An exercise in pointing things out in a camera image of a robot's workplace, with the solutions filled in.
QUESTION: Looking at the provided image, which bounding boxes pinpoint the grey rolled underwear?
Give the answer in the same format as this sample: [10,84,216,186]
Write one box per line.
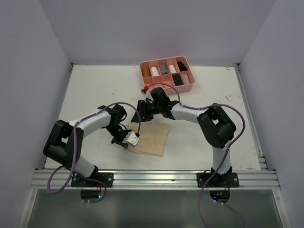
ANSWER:
[159,63,170,75]

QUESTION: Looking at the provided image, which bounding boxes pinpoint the brown rolled underwear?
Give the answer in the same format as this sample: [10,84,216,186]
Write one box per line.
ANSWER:
[142,67,151,77]

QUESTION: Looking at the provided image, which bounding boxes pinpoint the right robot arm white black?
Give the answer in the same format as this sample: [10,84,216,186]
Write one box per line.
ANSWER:
[131,87,236,187]

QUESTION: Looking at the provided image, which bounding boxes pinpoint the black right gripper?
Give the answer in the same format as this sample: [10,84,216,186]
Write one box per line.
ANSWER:
[132,98,162,122]

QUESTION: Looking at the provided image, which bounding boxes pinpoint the pink divided organizer tray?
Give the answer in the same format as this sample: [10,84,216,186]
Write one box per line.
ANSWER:
[139,56,195,95]

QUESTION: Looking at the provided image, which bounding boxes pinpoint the aluminium table frame rail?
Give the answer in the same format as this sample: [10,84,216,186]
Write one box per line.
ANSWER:
[30,62,281,190]

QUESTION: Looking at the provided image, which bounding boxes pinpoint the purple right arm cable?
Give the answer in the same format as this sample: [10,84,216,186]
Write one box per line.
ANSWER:
[147,82,247,228]

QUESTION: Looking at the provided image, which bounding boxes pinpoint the beige underwear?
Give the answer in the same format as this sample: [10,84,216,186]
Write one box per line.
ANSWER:
[128,123,171,157]

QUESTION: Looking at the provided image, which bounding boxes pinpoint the black underwear orange trim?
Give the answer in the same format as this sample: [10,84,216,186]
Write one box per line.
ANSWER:
[172,74,183,86]

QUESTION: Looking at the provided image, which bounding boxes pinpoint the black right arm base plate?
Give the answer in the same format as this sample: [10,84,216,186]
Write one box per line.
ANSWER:
[196,168,240,188]

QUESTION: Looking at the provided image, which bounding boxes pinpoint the black rolled underwear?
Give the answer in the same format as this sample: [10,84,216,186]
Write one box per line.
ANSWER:
[177,61,188,72]

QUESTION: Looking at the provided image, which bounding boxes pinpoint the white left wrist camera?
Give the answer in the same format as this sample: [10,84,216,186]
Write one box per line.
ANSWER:
[124,131,139,146]

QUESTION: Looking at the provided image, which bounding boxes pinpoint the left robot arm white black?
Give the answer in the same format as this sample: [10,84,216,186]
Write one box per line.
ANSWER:
[43,103,139,187]

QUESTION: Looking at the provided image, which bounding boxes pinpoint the pink underwear cream waistband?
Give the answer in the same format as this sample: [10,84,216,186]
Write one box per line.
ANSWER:
[181,74,190,85]

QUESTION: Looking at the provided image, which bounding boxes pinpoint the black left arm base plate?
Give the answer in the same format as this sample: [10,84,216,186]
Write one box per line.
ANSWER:
[71,172,114,188]

